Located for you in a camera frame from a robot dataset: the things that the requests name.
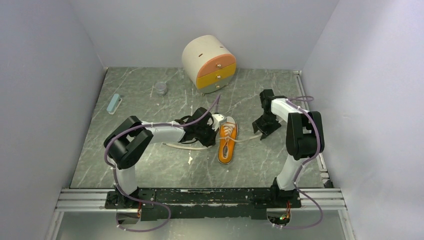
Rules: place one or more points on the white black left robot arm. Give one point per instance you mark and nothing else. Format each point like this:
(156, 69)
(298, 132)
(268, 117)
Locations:
(127, 143)

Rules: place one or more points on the small clear round jar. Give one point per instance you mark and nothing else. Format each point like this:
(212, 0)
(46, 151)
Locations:
(161, 88)

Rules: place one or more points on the orange canvas sneaker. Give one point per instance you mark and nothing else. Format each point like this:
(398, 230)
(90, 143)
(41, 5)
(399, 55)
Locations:
(227, 139)

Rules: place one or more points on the round cream drawer cabinet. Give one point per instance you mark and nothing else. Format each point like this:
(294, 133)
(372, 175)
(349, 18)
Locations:
(208, 64)

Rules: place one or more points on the light blue eraser block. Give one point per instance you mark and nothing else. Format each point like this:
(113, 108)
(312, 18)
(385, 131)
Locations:
(114, 103)

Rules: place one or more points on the aluminium rail frame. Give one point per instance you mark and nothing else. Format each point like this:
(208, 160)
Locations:
(83, 200)

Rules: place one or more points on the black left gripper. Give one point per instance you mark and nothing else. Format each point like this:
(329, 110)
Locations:
(211, 138)

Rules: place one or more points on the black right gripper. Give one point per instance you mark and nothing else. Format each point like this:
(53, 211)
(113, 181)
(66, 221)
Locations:
(266, 130)

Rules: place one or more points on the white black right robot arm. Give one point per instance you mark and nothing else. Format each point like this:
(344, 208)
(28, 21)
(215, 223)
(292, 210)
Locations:
(304, 139)

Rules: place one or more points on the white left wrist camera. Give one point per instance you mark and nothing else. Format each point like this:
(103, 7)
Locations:
(218, 120)

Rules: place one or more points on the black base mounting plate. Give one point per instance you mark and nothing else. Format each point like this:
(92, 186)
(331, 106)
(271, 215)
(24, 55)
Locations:
(199, 203)

